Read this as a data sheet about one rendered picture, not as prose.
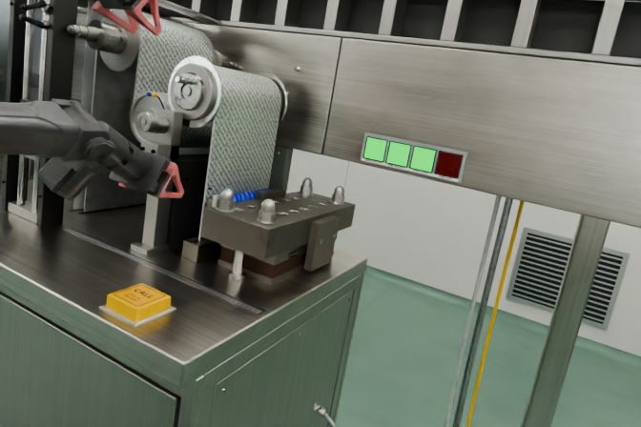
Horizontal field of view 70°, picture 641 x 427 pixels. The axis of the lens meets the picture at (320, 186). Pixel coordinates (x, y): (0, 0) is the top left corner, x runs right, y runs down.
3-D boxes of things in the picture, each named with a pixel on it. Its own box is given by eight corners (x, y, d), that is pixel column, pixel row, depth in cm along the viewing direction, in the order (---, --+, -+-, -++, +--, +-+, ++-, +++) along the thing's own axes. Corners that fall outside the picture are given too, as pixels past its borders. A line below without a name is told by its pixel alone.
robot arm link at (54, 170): (102, 140, 64) (62, 99, 65) (39, 199, 63) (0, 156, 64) (138, 160, 75) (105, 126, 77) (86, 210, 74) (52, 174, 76)
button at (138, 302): (105, 308, 73) (106, 294, 72) (140, 294, 79) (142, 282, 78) (135, 324, 70) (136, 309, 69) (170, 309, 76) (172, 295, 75)
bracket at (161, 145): (128, 250, 98) (142, 107, 93) (152, 244, 104) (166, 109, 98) (144, 256, 96) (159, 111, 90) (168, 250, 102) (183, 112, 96)
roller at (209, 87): (167, 115, 98) (172, 61, 96) (241, 121, 121) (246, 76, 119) (208, 123, 93) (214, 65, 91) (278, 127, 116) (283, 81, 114)
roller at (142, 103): (127, 140, 106) (132, 87, 103) (203, 140, 128) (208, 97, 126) (164, 150, 100) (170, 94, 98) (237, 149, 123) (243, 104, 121)
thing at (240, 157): (202, 203, 98) (214, 117, 94) (265, 193, 118) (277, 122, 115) (204, 204, 98) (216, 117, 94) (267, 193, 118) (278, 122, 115)
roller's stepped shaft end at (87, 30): (63, 35, 96) (64, 20, 96) (89, 41, 101) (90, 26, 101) (72, 37, 95) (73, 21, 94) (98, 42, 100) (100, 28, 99)
